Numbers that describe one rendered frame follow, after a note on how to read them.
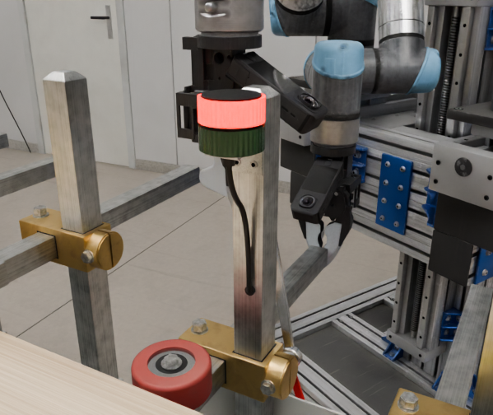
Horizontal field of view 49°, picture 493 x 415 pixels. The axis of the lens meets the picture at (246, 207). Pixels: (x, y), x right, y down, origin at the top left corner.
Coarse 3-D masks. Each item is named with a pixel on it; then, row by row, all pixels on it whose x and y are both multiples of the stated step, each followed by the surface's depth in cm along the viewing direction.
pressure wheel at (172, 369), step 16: (144, 352) 56; (160, 352) 56; (176, 352) 56; (192, 352) 56; (144, 368) 54; (160, 368) 54; (176, 368) 54; (192, 368) 54; (208, 368) 54; (144, 384) 52; (160, 384) 52; (176, 384) 52; (192, 384) 52; (208, 384) 54; (176, 400) 52; (192, 400) 52
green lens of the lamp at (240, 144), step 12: (204, 132) 47; (216, 132) 46; (228, 132) 46; (240, 132) 46; (252, 132) 47; (264, 132) 48; (204, 144) 47; (216, 144) 47; (228, 144) 46; (240, 144) 46; (252, 144) 47; (264, 144) 49; (228, 156) 47; (240, 156) 47
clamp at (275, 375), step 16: (208, 320) 68; (192, 336) 65; (208, 336) 65; (224, 336) 65; (208, 352) 63; (224, 352) 62; (272, 352) 62; (240, 368) 61; (256, 368) 60; (272, 368) 60; (288, 368) 61; (224, 384) 63; (240, 384) 62; (256, 384) 61; (272, 384) 60; (288, 384) 61
